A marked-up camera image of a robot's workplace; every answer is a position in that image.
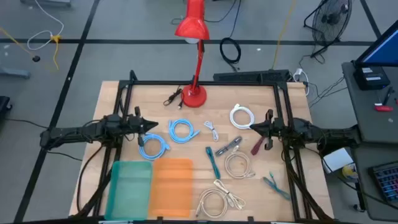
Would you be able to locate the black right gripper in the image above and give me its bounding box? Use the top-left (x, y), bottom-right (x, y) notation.
top-left (249, 109), bottom-right (282, 151)

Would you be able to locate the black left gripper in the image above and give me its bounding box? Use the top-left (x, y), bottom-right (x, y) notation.
top-left (124, 106), bottom-right (159, 147)

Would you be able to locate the light blue cable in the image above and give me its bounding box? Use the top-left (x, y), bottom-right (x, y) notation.
top-left (138, 133), bottom-right (171, 161)
top-left (168, 118), bottom-right (201, 144)

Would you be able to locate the grey handled tool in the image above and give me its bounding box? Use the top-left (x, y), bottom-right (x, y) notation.
top-left (215, 136), bottom-right (243, 157)

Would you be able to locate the small white cable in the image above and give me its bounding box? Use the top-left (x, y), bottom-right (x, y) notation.
top-left (203, 120), bottom-right (220, 142)

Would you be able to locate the beige cable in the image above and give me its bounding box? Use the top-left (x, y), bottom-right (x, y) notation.
top-left (224, 146), bottom-right (256, 180)
top-left (213, 179), bottom-right (246, 211)
top-left (195, 188), bottom-right (229, 218)

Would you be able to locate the thin teal cable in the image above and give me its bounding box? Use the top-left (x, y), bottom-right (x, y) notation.
top-left (262, 171), bottom-right (292, 201)

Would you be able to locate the orange translucent tray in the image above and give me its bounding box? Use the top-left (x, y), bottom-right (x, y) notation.
top-left (148, 157), bottom-right (194, 218)

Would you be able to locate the green translucent tray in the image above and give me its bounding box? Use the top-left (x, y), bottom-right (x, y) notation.
top-left (104, 160), bottom-right (154, 221)

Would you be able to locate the black power strip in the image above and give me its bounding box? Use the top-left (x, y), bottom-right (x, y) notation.
top-left (213, 68), bottom-right (290, 84)

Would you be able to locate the red desk lamp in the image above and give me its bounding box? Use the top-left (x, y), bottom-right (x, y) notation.
top-left (174, 0), bottom-right (211, 109)

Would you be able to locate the white paper box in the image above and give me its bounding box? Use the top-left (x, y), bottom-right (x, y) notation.
top-left (322, 147), bottom-right (355, 174)

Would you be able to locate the grey keyboard desk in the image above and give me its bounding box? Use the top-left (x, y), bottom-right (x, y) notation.
top-left (349, 141), bottom-right (398, 222)

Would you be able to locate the grey monitor desk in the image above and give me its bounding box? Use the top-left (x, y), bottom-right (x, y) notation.
top-left (341, 61), bottom-right (398, 144)

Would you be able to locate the black box with labels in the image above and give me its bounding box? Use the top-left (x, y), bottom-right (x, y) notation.
top-left (353, 63), bottom-right (391, 91)

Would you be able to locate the black floor fan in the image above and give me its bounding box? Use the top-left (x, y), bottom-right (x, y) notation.
top-left (303, 0), bottom-right (354, 58)

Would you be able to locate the black pen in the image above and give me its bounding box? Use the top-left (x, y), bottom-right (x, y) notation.
top-left (382, 86), bottom-right (394, 106)

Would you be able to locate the colourful backlit keyboard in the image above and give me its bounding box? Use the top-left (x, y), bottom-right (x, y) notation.
top-left (368, 160), bottom-right (398, 206)

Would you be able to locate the grey table foot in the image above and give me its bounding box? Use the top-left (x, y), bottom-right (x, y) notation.
top-left (20, 0), bottom-right (72, 7)
top-left (0, 66), bottom-right (31, 80)

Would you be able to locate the black computer monitor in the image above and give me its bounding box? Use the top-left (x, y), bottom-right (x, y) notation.
top-left (354, 20), bottom-right (398, 68)

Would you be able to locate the black chair base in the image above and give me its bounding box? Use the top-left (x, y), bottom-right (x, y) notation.
top-left (0, 95), bottom-right (13, 121)

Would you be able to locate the black lamp power cord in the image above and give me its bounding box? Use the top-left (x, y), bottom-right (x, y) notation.
top-left (163, 85), bottom-right (185, 110)

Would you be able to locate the black metal table frame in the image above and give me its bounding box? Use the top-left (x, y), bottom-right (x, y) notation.
top-left (74, 70), bottom-right (335, 224)

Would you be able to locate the white plug with cable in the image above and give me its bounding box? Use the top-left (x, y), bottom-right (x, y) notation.
top-left (292, 67), bottom-right (310, 96)

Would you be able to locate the black floor cable bundle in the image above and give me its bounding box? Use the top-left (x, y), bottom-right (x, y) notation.
top-left (298, 46), bottom-right (349, 108)

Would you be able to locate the black coiled floor cable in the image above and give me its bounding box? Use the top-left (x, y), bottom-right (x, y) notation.
top-left (219, 37), bottom-right (243, 72)

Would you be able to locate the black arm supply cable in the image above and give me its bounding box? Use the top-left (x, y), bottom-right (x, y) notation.
top-left (76, 144), bottom-right (105, 215)

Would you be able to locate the orange-yellow floor cable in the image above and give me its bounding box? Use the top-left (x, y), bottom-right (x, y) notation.
top-left (272, 0), bottom-right (298, 70)

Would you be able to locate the thin black floor cable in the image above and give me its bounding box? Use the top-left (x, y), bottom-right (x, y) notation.
top-left (170, 0), bottom-right (239, 26)

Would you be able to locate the yellow floor cable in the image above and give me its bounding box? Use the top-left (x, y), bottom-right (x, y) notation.
top-left (0, 26), bottom-right (62, 71)

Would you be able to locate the white floor cable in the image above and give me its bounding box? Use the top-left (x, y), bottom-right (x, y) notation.
top-left (26, 0), bottom-right (65, 52)

